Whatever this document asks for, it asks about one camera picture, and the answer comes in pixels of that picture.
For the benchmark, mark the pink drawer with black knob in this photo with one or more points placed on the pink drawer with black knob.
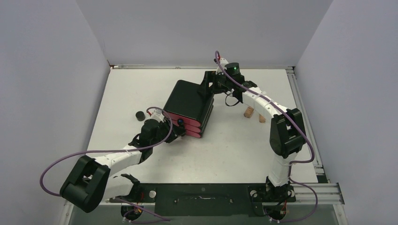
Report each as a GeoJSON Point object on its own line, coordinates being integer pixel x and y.
{"type": "Point", "coordinates": [185, 119]}

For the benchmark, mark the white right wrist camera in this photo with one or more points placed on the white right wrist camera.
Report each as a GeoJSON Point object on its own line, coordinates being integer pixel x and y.
{"type": "Point", "coordinates": [222, 62]}

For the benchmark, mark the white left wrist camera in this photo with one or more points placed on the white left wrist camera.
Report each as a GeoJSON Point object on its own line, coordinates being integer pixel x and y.
{"type": "Point", "coordinates": [157, 115]}

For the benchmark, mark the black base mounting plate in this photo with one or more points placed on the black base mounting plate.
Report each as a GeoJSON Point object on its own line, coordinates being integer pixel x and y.
{"type": "Point", "coordinates": [214, 199]}

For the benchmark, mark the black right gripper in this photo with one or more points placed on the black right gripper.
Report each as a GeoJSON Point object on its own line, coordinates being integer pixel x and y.
{"type": "Point", "coordinates": [210, 77]}

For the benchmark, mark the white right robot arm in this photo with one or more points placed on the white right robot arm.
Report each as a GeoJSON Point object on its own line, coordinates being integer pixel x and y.
{"type": "Point", "coordinates": [287, 131]}

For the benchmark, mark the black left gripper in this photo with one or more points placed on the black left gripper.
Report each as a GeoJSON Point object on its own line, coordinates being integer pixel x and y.
{"type": "Point", "coordinates": [175, 132]}

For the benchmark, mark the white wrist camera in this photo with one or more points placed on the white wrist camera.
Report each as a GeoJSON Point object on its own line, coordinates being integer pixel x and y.
{"type": "Point", "coordinates": [157, 115]}
{"type": "Point", "coordinates": [222, 62]}

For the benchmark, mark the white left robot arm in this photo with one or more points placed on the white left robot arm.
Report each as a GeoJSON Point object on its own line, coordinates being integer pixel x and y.
{"type": "Point", "coordinates": [93, 180]}

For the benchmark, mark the small black round jar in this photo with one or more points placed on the small black round jar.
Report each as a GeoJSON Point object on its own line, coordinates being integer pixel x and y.
{"type": "Point", "coordinates": [140, 116]}

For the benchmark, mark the tan concealer stick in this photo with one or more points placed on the tan concealer stick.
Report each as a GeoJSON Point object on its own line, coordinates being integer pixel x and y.
{"type": "Point", "coordinates": [248, 112]}

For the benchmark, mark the tan foundation tube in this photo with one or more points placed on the tan foundation tube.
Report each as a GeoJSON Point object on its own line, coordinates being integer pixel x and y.
{"type": "Point", "coordinates": [262, 119]}

